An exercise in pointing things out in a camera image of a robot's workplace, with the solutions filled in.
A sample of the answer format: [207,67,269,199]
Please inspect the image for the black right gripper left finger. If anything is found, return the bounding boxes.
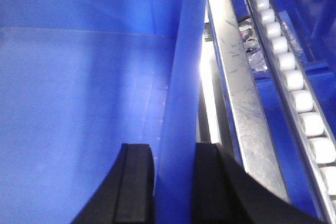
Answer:
[72,144,155,223]

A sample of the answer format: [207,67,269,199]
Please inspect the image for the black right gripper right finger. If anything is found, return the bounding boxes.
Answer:
[192,143,320,223]

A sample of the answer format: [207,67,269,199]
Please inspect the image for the blue bin with parts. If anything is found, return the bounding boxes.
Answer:
[207,0,329,224]

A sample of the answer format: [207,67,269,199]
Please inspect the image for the white roller conveyor track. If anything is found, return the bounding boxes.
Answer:
[246,0,335,223]

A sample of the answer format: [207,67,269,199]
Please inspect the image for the plastic bagged parts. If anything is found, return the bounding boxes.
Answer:
[238,18,268,73]

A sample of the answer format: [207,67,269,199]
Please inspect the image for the steel shelf divider rail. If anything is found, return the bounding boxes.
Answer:
[207,0,289,202]

